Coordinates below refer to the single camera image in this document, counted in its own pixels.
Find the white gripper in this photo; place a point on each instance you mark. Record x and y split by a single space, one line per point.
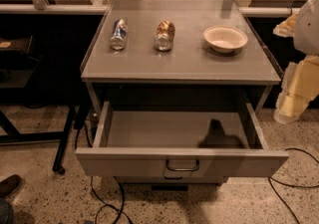
307 32

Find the black table frame left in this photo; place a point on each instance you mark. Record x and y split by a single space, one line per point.
14 136

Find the white bowl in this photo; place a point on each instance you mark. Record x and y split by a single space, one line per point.
225 39

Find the dark shoe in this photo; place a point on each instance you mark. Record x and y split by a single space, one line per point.
10 185

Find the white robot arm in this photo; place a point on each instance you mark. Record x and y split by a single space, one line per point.
303 27

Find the blue soda can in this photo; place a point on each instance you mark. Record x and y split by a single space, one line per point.
119 36

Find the grey drawer cabinet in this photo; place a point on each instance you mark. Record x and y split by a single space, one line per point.
190 77

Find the orange soda can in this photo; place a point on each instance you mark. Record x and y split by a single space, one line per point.
163 40

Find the grey top drawer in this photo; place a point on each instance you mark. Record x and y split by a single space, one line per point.
185 147

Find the white horizontal rail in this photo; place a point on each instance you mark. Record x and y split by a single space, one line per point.
101 10

